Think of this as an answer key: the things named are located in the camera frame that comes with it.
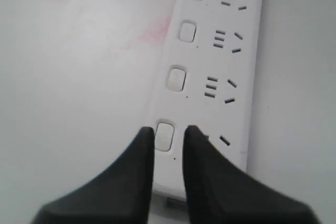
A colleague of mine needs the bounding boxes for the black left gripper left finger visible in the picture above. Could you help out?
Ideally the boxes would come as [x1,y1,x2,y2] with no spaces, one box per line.
[32,127,154,223]

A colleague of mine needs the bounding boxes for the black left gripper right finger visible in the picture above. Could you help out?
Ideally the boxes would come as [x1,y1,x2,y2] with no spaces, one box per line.
[182,125,319,223]

